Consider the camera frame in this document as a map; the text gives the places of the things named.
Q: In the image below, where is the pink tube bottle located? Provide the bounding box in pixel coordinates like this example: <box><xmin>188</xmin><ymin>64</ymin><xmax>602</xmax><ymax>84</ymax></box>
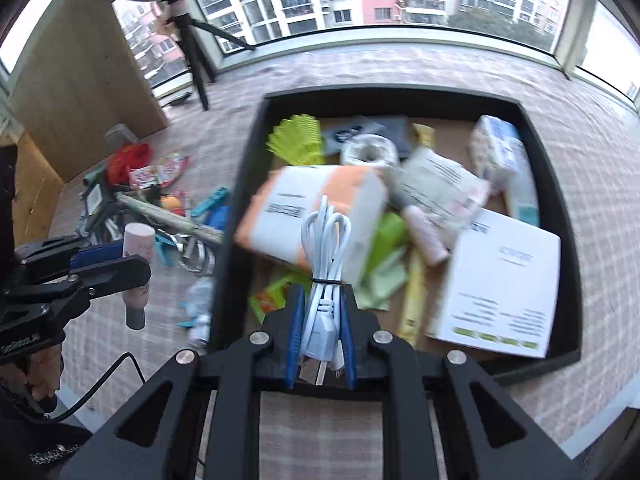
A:
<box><xmin>122</xmin><ymin>222</ymin><xmax>155</xmax><ymax>330</ymax></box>

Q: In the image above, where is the white USB cable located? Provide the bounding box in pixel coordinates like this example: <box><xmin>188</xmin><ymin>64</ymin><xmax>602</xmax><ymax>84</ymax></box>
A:
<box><xmin>298</xmin><ymin>194</ymin><xmax>353</xmax><ymax>373</ymax></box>

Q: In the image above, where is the left hand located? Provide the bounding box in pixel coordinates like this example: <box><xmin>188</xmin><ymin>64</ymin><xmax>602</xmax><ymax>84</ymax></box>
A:
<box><xmin>1</xmin><ymin>344</ymin><xmax>64</xmax><ymax>403</ymax></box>

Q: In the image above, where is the orange white tissue pack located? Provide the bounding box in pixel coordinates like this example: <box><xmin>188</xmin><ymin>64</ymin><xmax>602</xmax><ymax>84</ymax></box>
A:
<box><xmin>234</xmin><ymin>165</ymin><xmax>388</xmax><ymax>285</ymax></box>

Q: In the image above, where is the red plastic bag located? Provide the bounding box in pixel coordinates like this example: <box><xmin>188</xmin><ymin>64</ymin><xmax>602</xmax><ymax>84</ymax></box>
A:
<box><xmin>106</xmin><ymin>143</ymin><xmax>152</xmax><ymax>186</ymax></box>

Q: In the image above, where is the grey white box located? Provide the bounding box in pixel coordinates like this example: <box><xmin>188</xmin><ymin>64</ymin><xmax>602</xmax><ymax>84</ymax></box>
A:
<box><xmin>103</xmin><ymin>124</ymin><xmax>139</xmax><ymax>152</ymax></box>

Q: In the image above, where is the white paper booklet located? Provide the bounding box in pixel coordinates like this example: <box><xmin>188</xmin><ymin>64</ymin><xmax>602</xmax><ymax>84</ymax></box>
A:
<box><xmin>426</xmin><ymin>209</ymin><xmax>561</xmax><ymax>359</ymax></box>

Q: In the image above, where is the wooden board panel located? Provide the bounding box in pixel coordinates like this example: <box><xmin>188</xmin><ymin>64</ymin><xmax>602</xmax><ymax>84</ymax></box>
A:
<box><xmin>9</xmin><ymin>0</ymin><xmax>167</xmax><ymax>181</ymax></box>

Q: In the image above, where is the white tape roll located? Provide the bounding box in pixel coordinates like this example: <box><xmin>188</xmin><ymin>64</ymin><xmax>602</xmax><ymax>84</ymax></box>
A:
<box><xmin>341</xmin><ymin>134</ymin><xmax>399</xmax><ymax>169</ymax></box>

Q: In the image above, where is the black storage tray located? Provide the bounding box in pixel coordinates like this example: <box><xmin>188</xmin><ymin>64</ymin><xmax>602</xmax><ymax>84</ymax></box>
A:
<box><xmin>207</xmin><ymin>84</ymin><xmax>582</xmax><ymax>386</ymax></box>

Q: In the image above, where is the black tripod stand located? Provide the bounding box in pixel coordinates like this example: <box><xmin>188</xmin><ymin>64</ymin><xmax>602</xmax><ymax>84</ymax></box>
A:
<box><xmin>166</xmin><ymin>0</ymin><xmax>256</xmax><ymax>110</ymax></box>

